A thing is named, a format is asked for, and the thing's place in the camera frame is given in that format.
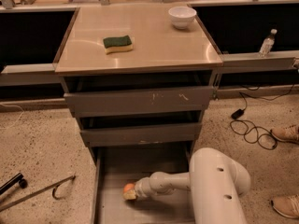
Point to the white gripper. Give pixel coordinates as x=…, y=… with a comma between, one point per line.
x=140, y=188

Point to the orange fruit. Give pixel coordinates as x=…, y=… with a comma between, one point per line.
x=128, y=187

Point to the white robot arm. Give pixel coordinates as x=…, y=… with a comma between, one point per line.
x=215, y=181

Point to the grey open bottom drawer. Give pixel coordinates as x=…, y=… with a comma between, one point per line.
x=118, y=166

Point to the grey middle drawer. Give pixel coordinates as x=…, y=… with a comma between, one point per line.
x=141, y=135

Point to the grey top drawer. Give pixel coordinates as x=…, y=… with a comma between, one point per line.
x=113, y=103

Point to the grey drawer cabinet with counter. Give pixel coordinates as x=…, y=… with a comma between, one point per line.
x=162, y=57

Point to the metal rod with hook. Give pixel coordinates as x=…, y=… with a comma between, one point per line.
x=53, y=188

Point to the black caster leg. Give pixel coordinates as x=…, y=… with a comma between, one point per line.
x=16, y=179

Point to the green yellow sponge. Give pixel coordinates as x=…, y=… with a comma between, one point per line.
x=117, y=44

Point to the tan sneaker lower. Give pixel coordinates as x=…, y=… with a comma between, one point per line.
x=287, y=206

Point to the tan sneaker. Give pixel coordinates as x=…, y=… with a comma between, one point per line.
x=288, y=134
x=287, y=206

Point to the tan sneaker upper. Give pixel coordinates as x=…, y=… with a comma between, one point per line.
x=288, y=134

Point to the white bowl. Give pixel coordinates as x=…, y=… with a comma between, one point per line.
x=181, y=17

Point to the clear plastic water bottle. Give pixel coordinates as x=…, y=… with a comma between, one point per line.
x=268, y=43

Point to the black power adapter with cable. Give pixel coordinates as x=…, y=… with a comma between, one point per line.
x=252, y=133

